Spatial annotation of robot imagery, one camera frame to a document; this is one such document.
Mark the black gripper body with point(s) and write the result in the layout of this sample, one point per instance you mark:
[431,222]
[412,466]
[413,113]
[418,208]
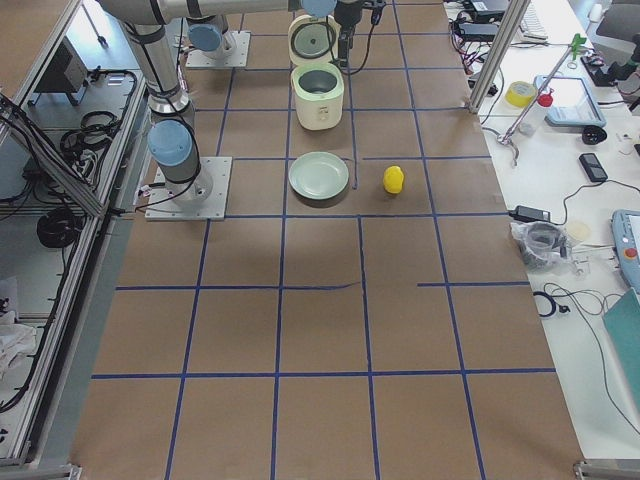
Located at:
[344,15]

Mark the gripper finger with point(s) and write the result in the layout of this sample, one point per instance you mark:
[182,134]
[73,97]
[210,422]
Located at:
[345,44]

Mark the white rice cooker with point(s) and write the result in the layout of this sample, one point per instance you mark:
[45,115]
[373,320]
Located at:
[317,83]

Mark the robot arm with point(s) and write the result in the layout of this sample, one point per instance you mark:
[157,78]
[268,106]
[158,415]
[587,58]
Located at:
[171,138]
[137,14]

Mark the right green plate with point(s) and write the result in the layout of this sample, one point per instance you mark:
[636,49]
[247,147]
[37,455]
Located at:
[318,176]

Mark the yellow lemon toy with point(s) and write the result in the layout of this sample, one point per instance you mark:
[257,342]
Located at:
[393,179]

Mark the yellow tape roll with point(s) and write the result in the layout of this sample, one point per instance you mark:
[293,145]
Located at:
[520,94]

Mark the blue teach pendant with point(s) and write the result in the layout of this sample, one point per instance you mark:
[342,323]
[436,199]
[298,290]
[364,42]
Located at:
[573,104]

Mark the black power brick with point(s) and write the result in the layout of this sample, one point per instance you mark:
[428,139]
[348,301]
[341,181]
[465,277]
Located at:
[527,214]

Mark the plastic bag with parts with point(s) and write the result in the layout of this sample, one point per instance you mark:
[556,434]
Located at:
[542,245]

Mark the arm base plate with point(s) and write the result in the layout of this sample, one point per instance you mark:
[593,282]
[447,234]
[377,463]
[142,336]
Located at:
[205,198]
[211,49]

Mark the aluminium frame post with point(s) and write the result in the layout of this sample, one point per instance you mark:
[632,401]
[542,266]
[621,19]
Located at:
[506,31]

